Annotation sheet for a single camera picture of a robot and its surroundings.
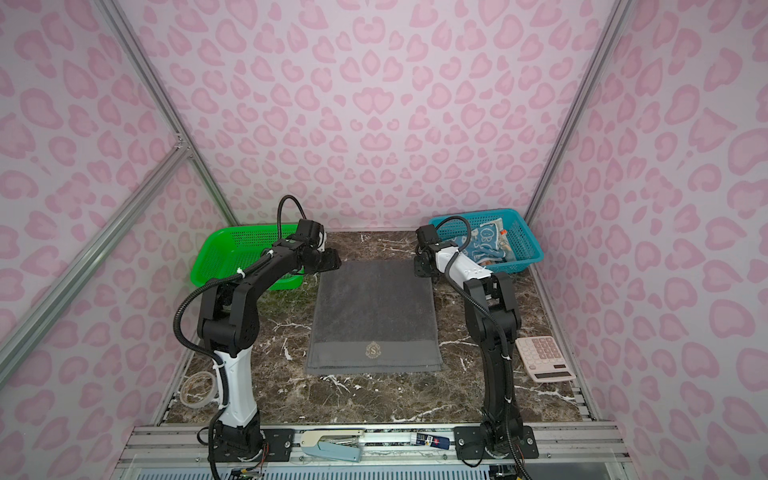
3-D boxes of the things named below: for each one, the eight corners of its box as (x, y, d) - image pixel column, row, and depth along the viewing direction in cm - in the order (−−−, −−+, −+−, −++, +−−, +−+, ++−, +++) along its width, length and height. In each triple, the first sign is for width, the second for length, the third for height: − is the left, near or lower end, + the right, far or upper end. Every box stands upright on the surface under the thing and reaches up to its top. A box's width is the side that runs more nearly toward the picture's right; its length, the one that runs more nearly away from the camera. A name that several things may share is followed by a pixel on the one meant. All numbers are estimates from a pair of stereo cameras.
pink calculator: (527, 382, 85) (532, 378, 82) (516, 341, 92) (520, 336, 89) (569, 382, 84) (576, 378, 82) (555, 341, 92) (560, 336, 89)
